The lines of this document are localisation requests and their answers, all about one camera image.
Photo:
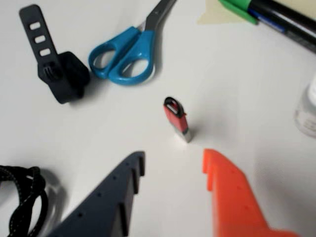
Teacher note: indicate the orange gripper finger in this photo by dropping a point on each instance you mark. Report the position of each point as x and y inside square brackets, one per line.
[232, 202]

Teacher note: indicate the navy gripper finger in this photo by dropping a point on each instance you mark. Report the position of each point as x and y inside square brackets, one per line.
[98, 209]

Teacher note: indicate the red and black usb stick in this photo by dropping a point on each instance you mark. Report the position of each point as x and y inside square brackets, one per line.
[177, 118]

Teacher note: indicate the small white dropper bottle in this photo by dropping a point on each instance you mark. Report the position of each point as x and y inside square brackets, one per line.
[308, 116]

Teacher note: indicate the green and black marker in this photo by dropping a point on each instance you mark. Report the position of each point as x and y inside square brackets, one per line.
[284, 22]

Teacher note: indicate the stained beige tape patch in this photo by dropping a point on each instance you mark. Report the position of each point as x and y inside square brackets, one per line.
[212, 14]

